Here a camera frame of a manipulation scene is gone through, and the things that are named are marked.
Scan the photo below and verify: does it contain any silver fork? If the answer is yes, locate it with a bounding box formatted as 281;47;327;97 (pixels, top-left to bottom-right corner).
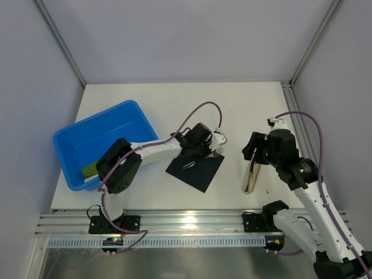
183;147;224;170

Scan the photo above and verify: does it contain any black paper napkin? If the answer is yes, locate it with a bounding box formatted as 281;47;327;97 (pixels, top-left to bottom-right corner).
166;155;224;193

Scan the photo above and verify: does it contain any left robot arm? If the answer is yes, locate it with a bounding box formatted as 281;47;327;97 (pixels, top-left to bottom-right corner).
96;123;226;228

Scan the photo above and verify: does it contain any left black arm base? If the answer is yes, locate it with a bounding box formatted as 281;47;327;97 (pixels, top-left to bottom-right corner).
88;214;141;234

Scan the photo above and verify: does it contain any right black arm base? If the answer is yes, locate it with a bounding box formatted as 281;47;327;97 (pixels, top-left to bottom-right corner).
242;212;265;233

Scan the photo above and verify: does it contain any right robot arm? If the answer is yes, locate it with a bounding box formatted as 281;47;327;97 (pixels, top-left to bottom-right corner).
242;129;371;278

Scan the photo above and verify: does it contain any green packet in bin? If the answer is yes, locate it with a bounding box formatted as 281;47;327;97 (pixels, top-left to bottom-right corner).
81;160;98;183

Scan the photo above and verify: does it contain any blue plastic bin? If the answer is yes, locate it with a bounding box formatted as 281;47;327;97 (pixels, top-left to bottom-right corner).
53;100;158;191

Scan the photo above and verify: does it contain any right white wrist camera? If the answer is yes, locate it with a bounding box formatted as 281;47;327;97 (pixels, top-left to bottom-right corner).
267;116;289;132

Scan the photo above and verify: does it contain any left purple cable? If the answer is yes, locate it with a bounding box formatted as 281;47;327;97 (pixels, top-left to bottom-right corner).
97;101;224;255

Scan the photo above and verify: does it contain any purple cable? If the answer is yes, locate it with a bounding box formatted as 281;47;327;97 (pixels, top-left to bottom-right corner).
97;101;224;255
267;111;372;279

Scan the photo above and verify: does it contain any right frame post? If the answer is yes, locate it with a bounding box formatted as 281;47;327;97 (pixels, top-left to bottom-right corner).
289;0;346;88

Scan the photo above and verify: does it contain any frame post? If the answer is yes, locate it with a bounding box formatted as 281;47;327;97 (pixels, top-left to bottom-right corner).
289;0;346;88
33;0;87;88

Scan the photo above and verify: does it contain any slotted cable duct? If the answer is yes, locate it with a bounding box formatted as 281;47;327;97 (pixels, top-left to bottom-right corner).
47;235;266;249

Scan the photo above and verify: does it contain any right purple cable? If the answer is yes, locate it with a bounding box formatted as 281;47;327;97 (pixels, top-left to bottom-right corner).
267;111;372;279

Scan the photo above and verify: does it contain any aluminium rail frame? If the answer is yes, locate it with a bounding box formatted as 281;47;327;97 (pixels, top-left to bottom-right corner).
34;209;352;238

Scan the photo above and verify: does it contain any left frame post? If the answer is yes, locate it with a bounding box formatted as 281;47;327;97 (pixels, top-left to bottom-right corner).
33;0;87;88

